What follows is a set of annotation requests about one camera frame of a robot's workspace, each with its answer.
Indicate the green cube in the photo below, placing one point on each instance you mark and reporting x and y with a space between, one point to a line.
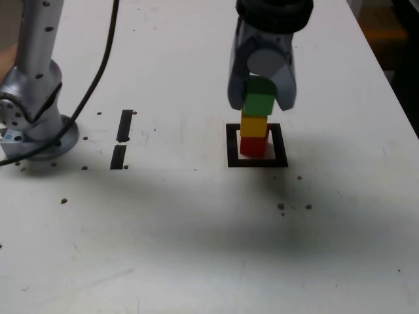
258 103

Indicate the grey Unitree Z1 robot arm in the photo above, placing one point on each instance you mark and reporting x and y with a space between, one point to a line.
32 49

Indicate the yellow cube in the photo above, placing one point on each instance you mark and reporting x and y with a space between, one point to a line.
253 127

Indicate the person's hand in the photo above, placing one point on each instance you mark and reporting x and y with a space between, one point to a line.
7 62

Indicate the black tape strip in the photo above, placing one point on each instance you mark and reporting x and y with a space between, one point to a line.
118 157

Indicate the red cube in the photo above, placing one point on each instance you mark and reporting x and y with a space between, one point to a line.
252 148

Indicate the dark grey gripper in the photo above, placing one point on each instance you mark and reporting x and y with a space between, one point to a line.
271 41

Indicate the black tape square outline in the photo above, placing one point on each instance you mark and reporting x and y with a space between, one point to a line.
230 147

